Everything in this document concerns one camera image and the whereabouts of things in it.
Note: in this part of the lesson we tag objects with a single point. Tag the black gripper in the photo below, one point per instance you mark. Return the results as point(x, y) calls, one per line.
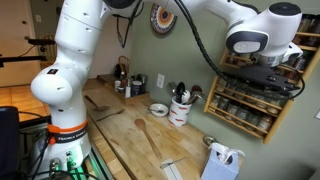
point(263, 78)

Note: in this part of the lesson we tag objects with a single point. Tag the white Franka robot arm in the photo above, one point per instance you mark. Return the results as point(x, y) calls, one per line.
point(63, 86)

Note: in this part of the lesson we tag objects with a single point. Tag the glass spice jar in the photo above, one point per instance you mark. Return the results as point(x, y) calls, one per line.
point(276, 100)
point(305, 23)
point(222, 103)
point(254, 118)
point(243, 113)
point(265, 122)
point(315, 25)
point(232, 107)
point(300, 63)

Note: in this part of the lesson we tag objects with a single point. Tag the dark wooden spoon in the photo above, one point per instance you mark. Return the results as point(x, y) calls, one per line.
point(196, 88)

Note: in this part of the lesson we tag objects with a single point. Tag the small round metal tin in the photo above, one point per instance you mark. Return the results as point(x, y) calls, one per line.
point(210, 140)

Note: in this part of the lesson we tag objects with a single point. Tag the black plastic spoon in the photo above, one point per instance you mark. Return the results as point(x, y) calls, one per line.
point(180, 88)

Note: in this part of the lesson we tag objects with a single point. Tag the white ceramic utensil crock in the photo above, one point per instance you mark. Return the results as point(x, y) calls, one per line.
point(179, 113)

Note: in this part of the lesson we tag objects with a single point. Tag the metal ladle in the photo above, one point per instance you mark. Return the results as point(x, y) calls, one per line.
point(172, 86)

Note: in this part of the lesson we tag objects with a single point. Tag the blue-grey tissue box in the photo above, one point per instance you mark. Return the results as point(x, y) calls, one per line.
point(216, 170)

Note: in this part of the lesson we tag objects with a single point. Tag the white ceramic bowl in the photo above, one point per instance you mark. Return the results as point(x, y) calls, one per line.
point(156, 114)

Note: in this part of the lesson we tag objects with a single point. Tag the metal spoon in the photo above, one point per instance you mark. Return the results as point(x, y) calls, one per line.
point(151, 109)

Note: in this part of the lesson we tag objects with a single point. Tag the dark pepper grinder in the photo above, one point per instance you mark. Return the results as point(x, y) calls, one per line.
point(144, 85)

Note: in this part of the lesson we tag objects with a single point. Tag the white canister blue label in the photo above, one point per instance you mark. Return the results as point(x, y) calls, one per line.
point(136, 89)

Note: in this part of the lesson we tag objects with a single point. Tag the light wooden spoon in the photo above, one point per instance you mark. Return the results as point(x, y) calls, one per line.
point(148, 136)

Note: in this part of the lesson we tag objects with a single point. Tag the tall steel salt grinder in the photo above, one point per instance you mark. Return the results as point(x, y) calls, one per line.
point(128, 93)

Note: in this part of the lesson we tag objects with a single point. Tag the white spice shaker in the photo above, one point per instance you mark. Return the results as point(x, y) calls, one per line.
point(117, 85)

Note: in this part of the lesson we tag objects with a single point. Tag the metal fork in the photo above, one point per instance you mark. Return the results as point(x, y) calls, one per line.
point(111, 115)

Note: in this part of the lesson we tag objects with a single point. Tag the wooden spice tray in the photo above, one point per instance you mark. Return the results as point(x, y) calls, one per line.
point(106, 81)

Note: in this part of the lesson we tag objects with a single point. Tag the grey metal spatula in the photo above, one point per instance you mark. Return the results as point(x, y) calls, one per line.
point(101, 108)

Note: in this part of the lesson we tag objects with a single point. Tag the wooden chair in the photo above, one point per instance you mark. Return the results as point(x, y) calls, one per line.
point(48, 53)

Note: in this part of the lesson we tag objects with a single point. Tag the beige door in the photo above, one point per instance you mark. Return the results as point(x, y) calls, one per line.
point(16, 33)

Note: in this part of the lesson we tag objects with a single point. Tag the black chair back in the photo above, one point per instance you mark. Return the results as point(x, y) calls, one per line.
point(9, 140)

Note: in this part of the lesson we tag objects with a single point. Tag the decorative painted wall plate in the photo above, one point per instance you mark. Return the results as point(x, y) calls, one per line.
point(163, 18)

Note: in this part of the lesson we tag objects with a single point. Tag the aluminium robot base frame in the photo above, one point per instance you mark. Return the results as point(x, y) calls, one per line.
point(96, 163)

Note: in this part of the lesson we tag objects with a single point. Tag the short black mount bar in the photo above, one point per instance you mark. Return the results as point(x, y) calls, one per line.
point(40, 41)

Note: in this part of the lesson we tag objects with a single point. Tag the white light switch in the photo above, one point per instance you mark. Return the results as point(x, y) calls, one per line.
point(38, 18)

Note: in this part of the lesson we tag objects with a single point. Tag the long black mount bar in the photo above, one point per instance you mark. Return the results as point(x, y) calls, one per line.
point(23, 59)

